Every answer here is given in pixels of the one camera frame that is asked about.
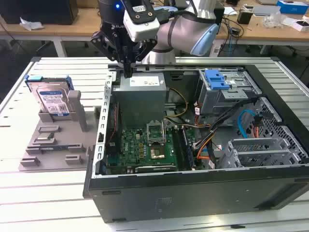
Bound wooden desk white legs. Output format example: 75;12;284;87
0;7;150;58

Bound silver CPU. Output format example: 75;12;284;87
36;132;55;142

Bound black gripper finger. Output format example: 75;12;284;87
90;30;130;78
128;39;157;78

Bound grey power supply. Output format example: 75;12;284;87
112;72;170;130

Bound white box black inlay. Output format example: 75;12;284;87
290;19;309;32

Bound wooden desk with clutter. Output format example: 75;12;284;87
214;0;309;58

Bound long orange wire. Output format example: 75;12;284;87
196;138;212;161

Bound hard disk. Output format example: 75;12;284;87
25;74;74;117

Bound black PC case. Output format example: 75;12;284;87
83;63;309;224

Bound CPU socket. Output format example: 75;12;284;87
149;143;168;161

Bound green motherboard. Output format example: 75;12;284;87
105;127;201;174

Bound crumpled white plastic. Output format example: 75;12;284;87
19;16;45;32

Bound metal socket cover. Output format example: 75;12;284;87
145;119;166;145

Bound blue drive cage latch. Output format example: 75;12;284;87
203;69;230;91

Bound blue flat wire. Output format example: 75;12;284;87
237;109;254;140

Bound yellow wire bundle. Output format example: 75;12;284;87
165;87;189;119

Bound short orange wires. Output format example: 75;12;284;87
251;122;260;139

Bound black graphics card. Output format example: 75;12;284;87
134;164;177;173

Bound locking lever wire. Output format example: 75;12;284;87
161;118;168;145

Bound grey parts rack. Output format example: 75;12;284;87
19;90;101;172

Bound clear plastic bag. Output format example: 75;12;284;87
263;12;283;28

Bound blue cardboard box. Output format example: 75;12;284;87
276;0;309;14

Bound small black cube box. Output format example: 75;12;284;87
237;9;253;25

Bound black cable bundle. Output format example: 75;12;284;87
193;96;264;151

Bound spare RAM stick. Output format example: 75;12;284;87
39;144;82;152

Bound black RAM slot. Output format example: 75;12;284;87
171;128;185;170

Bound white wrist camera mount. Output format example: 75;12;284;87
122;0;161;43

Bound metal drive cage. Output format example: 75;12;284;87
196;68;263;117

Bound installed RAM stick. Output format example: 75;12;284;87
181;128;195;170

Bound metal disk bay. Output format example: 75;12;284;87
220;137;303;170

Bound flat grey box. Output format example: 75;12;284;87
252;4;281;16

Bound large black equipment box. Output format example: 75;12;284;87
0;0;79;25

